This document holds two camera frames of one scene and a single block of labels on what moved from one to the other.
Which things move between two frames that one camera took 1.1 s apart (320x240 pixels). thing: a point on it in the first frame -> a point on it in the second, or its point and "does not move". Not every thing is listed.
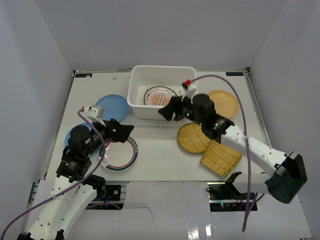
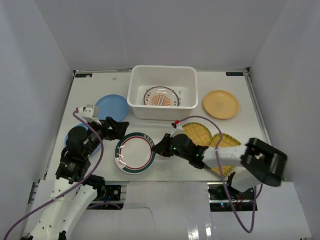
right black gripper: (168, 111) -> (162, 147)
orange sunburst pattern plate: (159, 95) does not move
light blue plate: (115, 107) does not move
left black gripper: (114, 130) does not move
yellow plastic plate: (226, 104) does not move
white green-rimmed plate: (119, 157) -> (133, 154)
